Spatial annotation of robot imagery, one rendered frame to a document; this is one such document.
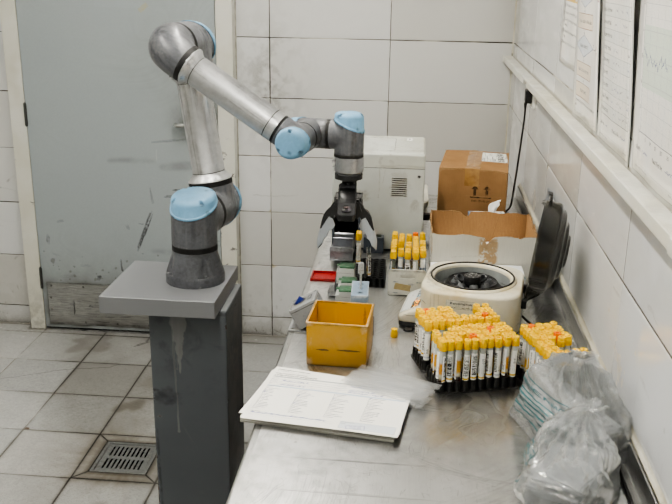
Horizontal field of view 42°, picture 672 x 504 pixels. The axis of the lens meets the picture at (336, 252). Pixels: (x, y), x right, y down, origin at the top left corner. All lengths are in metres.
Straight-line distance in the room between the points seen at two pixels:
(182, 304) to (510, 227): 0.99
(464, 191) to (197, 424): 1.22
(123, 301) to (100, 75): 2.00
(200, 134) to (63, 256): 2.11
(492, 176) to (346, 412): 1.47
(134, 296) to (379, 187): 0.83
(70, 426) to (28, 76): 1.57
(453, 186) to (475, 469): 1.58
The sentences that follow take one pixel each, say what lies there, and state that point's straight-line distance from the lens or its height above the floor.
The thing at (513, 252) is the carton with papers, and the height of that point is 0.98.
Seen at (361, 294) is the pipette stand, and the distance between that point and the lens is 2.03.
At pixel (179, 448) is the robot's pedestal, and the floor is 0.48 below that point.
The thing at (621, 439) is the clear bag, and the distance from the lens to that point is 1.62.
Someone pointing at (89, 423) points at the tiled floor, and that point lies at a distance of 3.59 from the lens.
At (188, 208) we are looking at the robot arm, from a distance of 2.19.
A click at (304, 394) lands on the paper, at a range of 1.76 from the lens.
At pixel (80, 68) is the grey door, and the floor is 1.25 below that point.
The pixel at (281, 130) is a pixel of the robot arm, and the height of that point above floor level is 1.32.
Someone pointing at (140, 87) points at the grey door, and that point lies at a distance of 4.01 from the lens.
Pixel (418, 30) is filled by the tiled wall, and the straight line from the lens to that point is 3.86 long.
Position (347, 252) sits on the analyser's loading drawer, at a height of 0.92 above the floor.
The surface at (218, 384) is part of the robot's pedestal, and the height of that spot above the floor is 0.67.
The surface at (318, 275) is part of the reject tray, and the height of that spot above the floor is 0.88.
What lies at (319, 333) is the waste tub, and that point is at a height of 0.95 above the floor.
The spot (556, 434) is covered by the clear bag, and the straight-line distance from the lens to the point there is 1.50.
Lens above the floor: 1.70
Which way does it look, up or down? 18 degrees down
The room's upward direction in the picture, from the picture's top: 1 degrees clockwise
